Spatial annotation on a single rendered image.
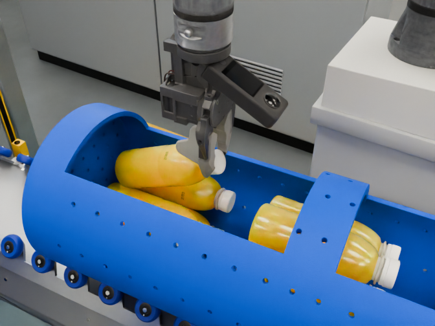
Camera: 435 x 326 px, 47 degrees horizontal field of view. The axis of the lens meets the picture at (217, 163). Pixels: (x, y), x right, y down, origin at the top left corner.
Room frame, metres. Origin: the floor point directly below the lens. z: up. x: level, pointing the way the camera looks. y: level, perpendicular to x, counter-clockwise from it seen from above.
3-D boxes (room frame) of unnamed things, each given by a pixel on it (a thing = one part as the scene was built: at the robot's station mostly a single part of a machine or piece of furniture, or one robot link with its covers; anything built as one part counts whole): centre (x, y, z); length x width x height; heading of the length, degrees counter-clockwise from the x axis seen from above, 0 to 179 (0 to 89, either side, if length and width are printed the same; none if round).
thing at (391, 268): (0.40, -0.23, 1.15); 0.04 x 0.02 x 0.04; 154
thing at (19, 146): (0.91, 0.49, 0.92); 0.08 x 0.03 x 0.05; 154
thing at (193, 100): (0.59, 0.02, 1.33); 0.09 x 0.08 x 0.12; 64
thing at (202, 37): (0.59, 0.02, 1.41); 0.08 x 0.08 x 0.05
